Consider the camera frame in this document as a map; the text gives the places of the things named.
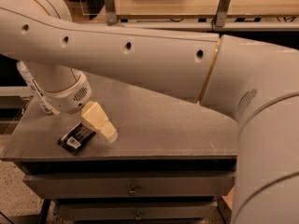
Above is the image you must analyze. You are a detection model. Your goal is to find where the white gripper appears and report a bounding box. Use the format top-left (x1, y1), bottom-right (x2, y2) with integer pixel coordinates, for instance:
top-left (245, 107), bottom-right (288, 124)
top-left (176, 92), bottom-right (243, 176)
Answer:
top-left (24, 62), bottom-right (118, 143)

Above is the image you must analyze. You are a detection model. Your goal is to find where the black rxbar chocolate wrapper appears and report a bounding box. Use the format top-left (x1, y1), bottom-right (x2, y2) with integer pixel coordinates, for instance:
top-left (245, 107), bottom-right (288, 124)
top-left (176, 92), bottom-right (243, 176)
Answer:
top-left (57, 123), bottom-right (96, 155)

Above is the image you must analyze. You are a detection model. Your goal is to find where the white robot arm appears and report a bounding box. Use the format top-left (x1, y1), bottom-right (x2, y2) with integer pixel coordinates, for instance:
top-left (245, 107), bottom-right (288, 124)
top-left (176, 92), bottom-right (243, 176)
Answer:
top-left (0, 0), bottom-right (299, 224)

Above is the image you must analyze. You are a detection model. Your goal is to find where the clear plastic tea bottle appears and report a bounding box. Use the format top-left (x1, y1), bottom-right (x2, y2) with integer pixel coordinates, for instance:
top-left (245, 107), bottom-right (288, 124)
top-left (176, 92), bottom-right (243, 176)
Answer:
top-left (17, 61), bottom-right (59, 115)

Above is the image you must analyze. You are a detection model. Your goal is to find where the upper grey drawer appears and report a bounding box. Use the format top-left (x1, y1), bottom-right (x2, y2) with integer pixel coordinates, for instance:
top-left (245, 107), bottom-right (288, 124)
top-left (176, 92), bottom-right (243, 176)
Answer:
top-left (23, 172), bottom-right (235, 200)

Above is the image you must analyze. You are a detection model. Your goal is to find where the grey drawer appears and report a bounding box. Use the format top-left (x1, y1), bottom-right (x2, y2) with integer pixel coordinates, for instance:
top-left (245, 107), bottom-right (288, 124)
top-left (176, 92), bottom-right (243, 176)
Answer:
top-left (23, 172), bottom-right (235, 200)
top-left (56, 202), bottom-right (217, 221)

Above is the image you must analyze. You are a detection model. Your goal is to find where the grey drawer cabinet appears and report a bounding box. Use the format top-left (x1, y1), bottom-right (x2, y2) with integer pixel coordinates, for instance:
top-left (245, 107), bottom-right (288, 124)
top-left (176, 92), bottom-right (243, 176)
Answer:
top-left (1, 76), bottom-right (237, 224)

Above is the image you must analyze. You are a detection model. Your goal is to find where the lower grey drawer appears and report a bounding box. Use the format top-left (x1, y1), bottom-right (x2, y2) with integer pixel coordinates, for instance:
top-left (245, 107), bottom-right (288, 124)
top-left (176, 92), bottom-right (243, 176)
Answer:
top-left (56, 202), bottom-right (217, 221)

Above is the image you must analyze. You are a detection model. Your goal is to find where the cardboard box of snacks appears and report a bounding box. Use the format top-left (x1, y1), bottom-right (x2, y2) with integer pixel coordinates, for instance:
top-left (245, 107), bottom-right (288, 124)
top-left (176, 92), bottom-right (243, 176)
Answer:
top-left (217, 188), bottom-right (235, 224)

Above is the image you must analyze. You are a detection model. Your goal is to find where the middle metal bracket post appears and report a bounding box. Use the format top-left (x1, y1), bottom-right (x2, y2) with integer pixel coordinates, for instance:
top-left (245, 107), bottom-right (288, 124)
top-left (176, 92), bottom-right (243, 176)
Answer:
top-left (104, 0), bottom-right (118, 26)

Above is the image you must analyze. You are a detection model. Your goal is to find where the metal bracket post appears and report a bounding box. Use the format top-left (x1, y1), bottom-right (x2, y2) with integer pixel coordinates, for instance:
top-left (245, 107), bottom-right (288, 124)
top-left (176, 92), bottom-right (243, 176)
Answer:
top-left (104, 0), bottom-right (118, 26)
top-left (213, 0), bottom-right (231, 27)

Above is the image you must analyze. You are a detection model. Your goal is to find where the right metal bracket post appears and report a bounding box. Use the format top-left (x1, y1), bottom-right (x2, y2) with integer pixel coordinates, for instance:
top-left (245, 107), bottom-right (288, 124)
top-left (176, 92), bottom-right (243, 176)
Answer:
top-left (213, 0), bottom-right (231, 27)

